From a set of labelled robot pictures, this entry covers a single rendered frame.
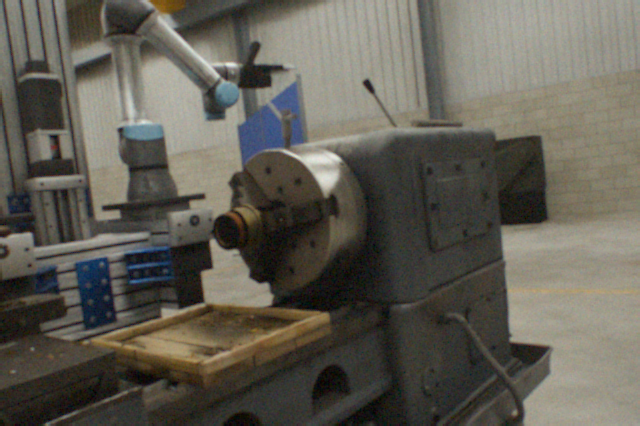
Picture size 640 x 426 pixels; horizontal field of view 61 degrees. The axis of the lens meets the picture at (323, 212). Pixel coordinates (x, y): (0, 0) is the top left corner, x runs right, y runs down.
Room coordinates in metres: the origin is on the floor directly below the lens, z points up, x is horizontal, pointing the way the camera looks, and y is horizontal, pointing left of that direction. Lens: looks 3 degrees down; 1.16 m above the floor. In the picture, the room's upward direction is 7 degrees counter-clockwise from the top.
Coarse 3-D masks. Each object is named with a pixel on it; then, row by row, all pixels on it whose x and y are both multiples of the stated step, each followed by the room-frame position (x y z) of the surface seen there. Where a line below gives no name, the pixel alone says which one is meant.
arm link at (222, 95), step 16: (112, 0) 1.65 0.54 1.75; (128, 0) 1.64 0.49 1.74; (144, 0) 1.66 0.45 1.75; (112, 16) 1.67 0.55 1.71; (128, 16) 1.64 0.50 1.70; (144, 16) 1.64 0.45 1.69; (144, 32) 1.67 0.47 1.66; (160, 32) 1.67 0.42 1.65; (160, 48) 1.69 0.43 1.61; (176, 48) 1.69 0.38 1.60; (176, 64) 1.71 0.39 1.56; (192, 64) 1.71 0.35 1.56; (192, 80) 1.74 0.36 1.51; (208, 80) 1.73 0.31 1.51; (208, 96) 1.76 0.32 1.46; (224, 96) 1.73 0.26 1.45
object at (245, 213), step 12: (228, 216) 1.08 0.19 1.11; (240, 216) 1.10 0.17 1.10; (252, 216) 1.10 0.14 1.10; (216, 228) 1.11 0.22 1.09; (228, 228) 1.13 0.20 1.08; (240, 228) 1.07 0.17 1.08; (252, 228) 1.09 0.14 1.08; (216, 240) 1.11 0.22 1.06; (228, 240) 1.12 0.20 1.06; (240, 240) 1.08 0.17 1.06; (252, 240) 1.10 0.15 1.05
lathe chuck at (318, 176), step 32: (256, 160) 1.23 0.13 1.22; (288, 160) 1.16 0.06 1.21; (320, 160) 1.18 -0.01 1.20; (288, 192) 1.17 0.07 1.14; (320, 192) 1.11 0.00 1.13; (352, 192) 1.17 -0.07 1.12; (320, 224) 1.12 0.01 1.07; (352, 224) 1.15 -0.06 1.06; (288, 256) 1.19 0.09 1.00; (320, 256) 1.13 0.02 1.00; (288, 288) 1.19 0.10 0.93
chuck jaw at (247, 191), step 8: (232, 176) 1.22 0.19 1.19; (240, 176) 1.22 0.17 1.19; (248, 176) 1.23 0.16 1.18; (232, 184) 1.23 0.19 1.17; (240, 184) 1.21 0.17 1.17; (248, 184) 1.21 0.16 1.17; (256, 184) 1.23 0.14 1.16; (240, 192) 1.18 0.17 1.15; (248, 192) 1.19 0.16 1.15; (256, 192) 1.21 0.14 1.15; (232, 200) 1.20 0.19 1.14; (240, 200) 1.16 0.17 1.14; (248, 200) 1.17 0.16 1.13; (256, 200) 1.19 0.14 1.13; (264, 200) 1.20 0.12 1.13; (232, 208) 1.17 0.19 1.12; (256, 208) 1.17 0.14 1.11; (264, 208) 1.20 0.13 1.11; (272, 208) 1.23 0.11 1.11
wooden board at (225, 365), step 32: (160, 320) 1.15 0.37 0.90; (192, 320) 1.20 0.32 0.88; (256, 320) 1.13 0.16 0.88; (288, 320) 1.09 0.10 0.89; (320, 320) 1.02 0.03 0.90; (128, 352) 0.95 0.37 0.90; (160, 352) 0.90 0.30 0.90; (192, 352) 0.95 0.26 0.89; (224, 352) 0.85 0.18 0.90; (256, 352) 0.89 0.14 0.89
